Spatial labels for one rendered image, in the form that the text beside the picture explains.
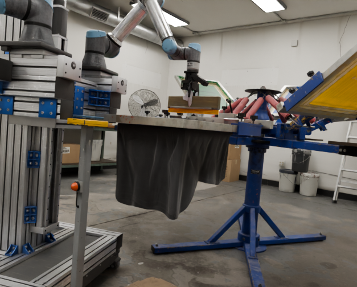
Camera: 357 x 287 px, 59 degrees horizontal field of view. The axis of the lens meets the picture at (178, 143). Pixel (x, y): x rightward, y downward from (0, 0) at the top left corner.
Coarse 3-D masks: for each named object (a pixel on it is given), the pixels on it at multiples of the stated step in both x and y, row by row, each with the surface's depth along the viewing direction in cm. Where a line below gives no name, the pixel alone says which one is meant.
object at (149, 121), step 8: (104, 120) 164; (112, 120) 160; (120, 120) 156; (128, 120) 153; (136, 120) 150; (144, 120) 146; (152, 120) 144; (160, 120) 141; (168, 120) 138; (176, 120) 135; (184, 120) 133; (192, 120) 138; (192, 128) 138; (200, 128) 143; (208, 128) 149; (216, 128) 154; (224, 128) 160; (232, 128) 167
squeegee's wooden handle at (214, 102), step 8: (176, 96) 193; (192, 96) 185; (200, 96) 182; (208, 96) 179; (216, 96) 176; (168, 104) 196; (176, 104) 192; (184, 104) 188; (192, 104) 185; (200, 104) 182; (208, 104) 178; (216, 104) 175
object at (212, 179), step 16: (192, 144) 153; (208, 144) 166; (224, 144) 178; (192, 160) 156; (208, 160) 167; (224, 160) 182; (192, 176) 156; (208, 176) 168; (224, 176) 184; (192, 192) 158
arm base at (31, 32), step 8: (24, 24) 140; (32, 24) 138; (40, 24) 139; (24, 32) 138; (32, 32) 138; (40, 32) 139; (48, 32) 142; (24, 40) 137; (32, 40) 137; (40, 40) 138; (48, 40) 141
